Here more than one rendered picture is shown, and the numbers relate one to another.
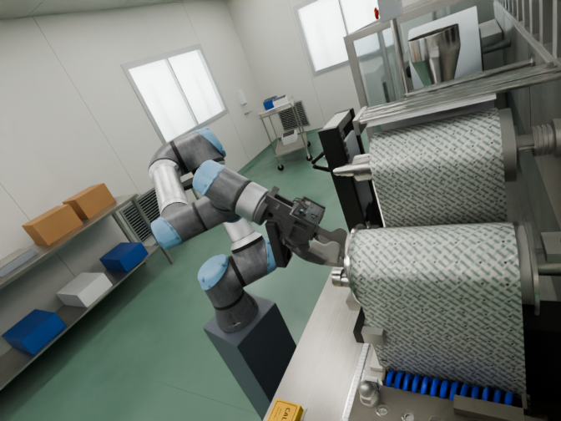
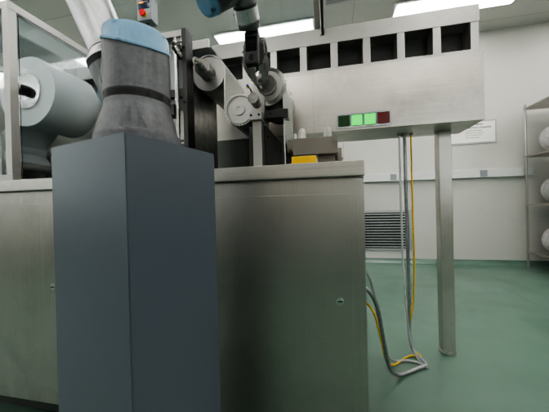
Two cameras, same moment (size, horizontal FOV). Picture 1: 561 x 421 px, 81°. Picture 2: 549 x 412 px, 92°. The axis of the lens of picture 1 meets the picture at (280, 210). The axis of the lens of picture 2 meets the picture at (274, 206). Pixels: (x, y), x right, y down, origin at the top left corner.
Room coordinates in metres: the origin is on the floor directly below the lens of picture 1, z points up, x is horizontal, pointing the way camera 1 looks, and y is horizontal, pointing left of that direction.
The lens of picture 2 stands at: (0.91, 0.85, 0.79)
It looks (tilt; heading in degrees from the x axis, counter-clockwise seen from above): 0 degrees down; 246
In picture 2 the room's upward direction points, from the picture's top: 1 degrees counter-clockwise
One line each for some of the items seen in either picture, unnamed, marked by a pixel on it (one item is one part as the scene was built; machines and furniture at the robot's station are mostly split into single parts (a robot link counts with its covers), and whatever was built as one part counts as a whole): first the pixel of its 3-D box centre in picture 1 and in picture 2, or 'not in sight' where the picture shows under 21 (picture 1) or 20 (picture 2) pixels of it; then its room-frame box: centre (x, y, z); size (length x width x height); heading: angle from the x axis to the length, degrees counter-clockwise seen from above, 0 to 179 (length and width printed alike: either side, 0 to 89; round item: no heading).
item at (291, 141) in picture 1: (285, 129); not in sight; (5.33, -0.58, 0.51); 0.91 x 0.58 x 1.02; 168
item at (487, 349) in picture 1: (440, 347); (288, 128); (0.38, -0.17, 1.11); 0.23 x 0.01 x 0.18; 54
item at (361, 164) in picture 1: (369, 166); (205, 70); (0.71, -0.23, 1.33); 0.06 x 0.06 x 0.06; 54
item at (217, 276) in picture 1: (220, 278); (136, 65); (0.94, 0.27, 1.07); 0.13 x 0.12 x 0.14; 101
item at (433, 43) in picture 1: (433, 43); not in sight; (1.02, -0.62, 1.50); 0.14 x 0.14 x 0.06
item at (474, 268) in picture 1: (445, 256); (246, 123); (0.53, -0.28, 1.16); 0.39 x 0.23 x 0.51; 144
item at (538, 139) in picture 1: (535, 141); not in sight; (0.53, -0.49, 1.33); 0.07 x 0.07 x 0.07; 54
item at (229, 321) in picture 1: (233, 305); (139, 124); (0.94, 0.28, 0.95); 0.15 x 0.15 x 0.10
